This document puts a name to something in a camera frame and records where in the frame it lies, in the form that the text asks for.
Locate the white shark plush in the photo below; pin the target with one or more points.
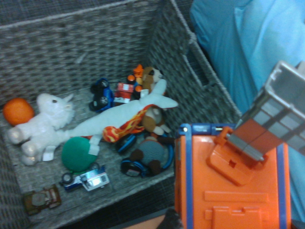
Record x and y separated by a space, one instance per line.
107 119

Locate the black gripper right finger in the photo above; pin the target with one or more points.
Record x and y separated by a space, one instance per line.
299 224

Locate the green round plush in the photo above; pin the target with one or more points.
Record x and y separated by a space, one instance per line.
76 153

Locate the grey wicker basket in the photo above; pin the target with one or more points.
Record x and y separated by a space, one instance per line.
71 47

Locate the grey crocheted plush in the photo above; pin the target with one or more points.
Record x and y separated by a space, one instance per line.
150 150

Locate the blue monster truck toy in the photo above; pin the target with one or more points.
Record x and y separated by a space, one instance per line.
104 95

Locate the brown toy car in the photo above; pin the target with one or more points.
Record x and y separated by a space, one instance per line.
40 199

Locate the blue black headphones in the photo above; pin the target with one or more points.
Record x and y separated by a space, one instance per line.
132 169

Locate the orange ball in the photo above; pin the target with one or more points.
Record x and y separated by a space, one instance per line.
17 112

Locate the wooden coffee table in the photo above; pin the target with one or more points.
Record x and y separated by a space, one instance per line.
147 223

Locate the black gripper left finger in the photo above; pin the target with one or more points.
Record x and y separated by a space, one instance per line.
172 220

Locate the sofa with blue cover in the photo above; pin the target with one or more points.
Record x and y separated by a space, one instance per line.
250 47

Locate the white unicorn plush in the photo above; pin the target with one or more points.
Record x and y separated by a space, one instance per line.
45 126

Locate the white blue police car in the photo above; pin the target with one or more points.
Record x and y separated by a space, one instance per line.
93 179

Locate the brown dog plush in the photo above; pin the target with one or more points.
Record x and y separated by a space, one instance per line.
150 76

